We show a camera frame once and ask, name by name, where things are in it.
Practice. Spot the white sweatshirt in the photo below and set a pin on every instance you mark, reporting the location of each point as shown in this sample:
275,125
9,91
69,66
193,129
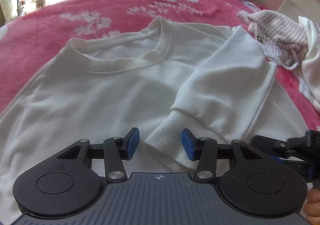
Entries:
212,80

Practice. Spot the person right hand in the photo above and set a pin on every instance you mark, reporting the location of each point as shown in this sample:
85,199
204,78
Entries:
312,207

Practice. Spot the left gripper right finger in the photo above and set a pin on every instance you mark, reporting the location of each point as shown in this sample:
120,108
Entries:
203,150

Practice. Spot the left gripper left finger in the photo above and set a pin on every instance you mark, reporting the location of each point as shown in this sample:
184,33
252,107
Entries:
116,150

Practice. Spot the beige knitted sweater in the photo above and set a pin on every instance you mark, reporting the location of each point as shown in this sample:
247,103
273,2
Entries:
283,41

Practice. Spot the white fluffy garment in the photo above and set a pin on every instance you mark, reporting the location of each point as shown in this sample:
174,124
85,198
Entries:
309,83

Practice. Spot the pink floral blanket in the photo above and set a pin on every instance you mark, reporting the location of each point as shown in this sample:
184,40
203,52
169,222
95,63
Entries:
28,43

